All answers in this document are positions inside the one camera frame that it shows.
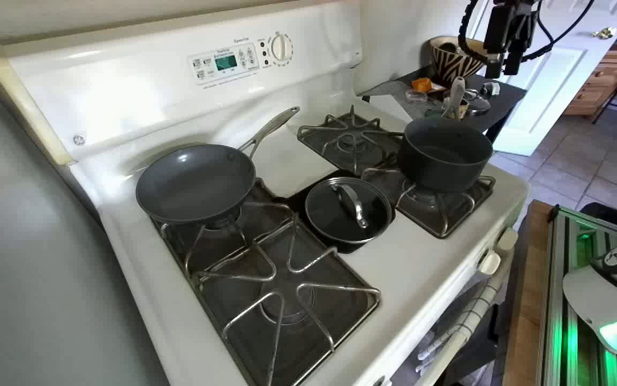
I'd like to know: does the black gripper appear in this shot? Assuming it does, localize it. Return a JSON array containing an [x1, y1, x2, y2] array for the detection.
[[484, 0, 542, 76]]

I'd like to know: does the glass lid with metal handle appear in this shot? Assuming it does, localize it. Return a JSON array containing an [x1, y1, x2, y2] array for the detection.
[[301, 174, 395, 248]]

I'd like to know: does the black cooking pot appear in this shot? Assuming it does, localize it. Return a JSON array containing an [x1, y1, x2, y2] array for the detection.
[[395, 74, 495, 194]]

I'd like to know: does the black side table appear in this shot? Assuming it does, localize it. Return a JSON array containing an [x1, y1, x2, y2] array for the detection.
[[357, 63, 528, 134]]

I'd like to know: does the white panel door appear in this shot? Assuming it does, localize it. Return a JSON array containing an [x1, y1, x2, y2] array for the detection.
[[465, 0, 617, 159]]

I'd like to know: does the small orange object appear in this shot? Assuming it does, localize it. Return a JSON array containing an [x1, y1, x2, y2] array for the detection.
[[408, 74, 434, 97]]

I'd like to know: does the wooden dresser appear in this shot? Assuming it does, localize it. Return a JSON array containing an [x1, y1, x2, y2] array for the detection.
[[564, 42, 617, 119]]

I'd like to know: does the black burner grate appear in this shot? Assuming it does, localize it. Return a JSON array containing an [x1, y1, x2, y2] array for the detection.
[[155, 180, 384, 386], [295, 105, 497, 241]]

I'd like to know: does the white stove knob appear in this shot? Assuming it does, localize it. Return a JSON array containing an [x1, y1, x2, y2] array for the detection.
[[495, 224, 522, 253], [476, 247, 505, 278]]

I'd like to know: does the white timer dial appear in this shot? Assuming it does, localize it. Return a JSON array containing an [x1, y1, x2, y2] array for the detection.
[[268, 29, 295, 63]]

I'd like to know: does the black square mat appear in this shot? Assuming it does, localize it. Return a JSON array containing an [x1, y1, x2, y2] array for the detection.
[[285, 166, 395, 253]]

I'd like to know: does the white gas stove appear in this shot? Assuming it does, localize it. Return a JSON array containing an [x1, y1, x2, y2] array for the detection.
[[0, 0, 530, 386]]

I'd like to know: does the wooden board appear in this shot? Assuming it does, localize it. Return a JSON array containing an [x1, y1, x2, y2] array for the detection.
[[498, 199, 557, 386]]

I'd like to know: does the white device with green light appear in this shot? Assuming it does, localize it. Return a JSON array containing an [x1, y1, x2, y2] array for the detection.
[[561, 224, 617, 368]]

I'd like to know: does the grey frying pan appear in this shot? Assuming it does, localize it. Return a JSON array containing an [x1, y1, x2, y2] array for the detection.
[[134, 105, 301, 226]]

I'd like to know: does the black cable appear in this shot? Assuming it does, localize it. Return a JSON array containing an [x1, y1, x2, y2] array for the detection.
[[534, 0, 597, 59]]

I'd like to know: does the aluminium rail frame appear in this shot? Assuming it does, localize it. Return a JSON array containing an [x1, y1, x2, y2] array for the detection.
[[542, 204, 617, 386]]

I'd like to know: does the white oven door handle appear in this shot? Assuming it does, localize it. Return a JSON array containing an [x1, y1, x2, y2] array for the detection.
[[413, 275, 520, 386]]

